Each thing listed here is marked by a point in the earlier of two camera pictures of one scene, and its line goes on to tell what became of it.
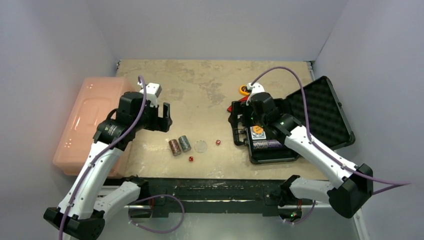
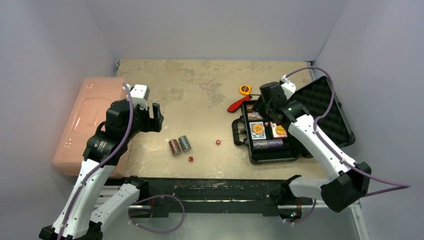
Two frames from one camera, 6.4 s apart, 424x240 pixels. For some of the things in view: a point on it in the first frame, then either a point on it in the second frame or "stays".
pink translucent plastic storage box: x=96 y=98 stays
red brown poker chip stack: x=175 y=147 stays
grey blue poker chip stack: x=184 y=143 stays
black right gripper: x=241 y=117 → x=262 y=108
